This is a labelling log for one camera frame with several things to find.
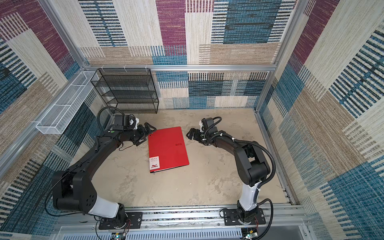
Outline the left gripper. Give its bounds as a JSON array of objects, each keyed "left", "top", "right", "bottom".
[{"left": 124, "top": 122, "right": 157, "bottom": 146}]

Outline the red folder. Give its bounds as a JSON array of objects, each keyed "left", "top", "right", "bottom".
[{"left": 149, "top": 127, "right": 189, "bottom": 173}]

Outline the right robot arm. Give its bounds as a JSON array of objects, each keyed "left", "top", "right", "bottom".
[{"left": 186, "top": 116, "right": 276, "bottom": 224}]

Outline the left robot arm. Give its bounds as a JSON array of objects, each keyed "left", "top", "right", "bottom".
[{"left": 49, "top": 107, "right": 157, "bottom": 229}]

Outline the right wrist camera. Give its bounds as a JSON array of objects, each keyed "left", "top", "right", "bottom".
[{"left": 199, "top": 118, "right": 214, "bottom": 133}]

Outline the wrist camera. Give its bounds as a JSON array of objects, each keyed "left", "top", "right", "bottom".
[
  {"left": 112, "top": 114, "right": 139, "bottom": 131},
  {"left": 199, "top": 118, "right": 214, "bottom": 133}
]

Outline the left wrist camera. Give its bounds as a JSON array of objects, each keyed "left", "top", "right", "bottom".
[{"left": 112, "top": 114, "right": 139, "bottom": 131}]

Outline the black wire shelf rack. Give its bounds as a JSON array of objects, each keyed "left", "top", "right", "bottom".
[{"left": 91, "top": 68, "right": 159, "bottom": 114}]

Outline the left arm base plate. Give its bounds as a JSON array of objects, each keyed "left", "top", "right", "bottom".
[{"left": 98, "top": 212, "right": 143, "bottom": 231}]

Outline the white mesh wall basket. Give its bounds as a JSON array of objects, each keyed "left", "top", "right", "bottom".
[{"left": 36, "top": 71, "right": 95, "bottom": 135}]

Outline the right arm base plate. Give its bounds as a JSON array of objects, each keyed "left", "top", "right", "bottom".
[{"left": 219, "top": 207, "right": 266, "bottom": 226}]

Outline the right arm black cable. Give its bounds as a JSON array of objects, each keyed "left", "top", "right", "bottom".
[{"left": 230, "top": 138, "right": 277, "bottom": 240}]

